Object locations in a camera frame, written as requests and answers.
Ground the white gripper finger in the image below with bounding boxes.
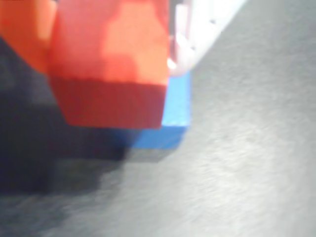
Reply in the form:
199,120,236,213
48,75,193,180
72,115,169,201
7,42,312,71
167,0,248,77

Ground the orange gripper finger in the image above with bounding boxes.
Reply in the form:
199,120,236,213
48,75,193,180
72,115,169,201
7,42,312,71
0,0,58,75

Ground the red wooden cube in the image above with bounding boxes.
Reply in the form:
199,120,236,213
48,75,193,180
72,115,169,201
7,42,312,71
47,0,171,130

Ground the blue wooden cube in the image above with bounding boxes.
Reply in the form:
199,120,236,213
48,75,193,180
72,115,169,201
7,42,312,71
118,70,192,150

